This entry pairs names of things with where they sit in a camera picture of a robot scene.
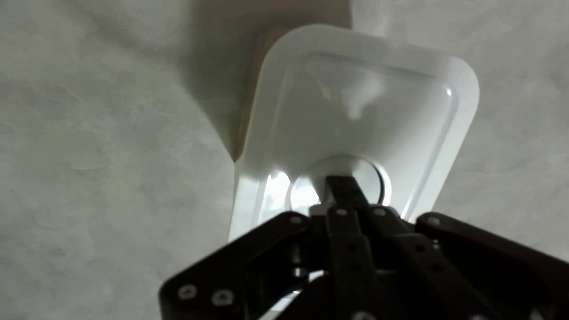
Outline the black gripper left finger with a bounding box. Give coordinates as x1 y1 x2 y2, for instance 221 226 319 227
157 176 387 320

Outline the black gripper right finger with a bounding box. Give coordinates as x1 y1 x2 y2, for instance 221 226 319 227
344 176 569 320

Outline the white rectangular container lid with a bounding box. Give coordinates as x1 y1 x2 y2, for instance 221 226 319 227
227 23 479 243

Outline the clear plastic storage container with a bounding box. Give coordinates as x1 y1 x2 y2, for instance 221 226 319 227
229 32 280 163

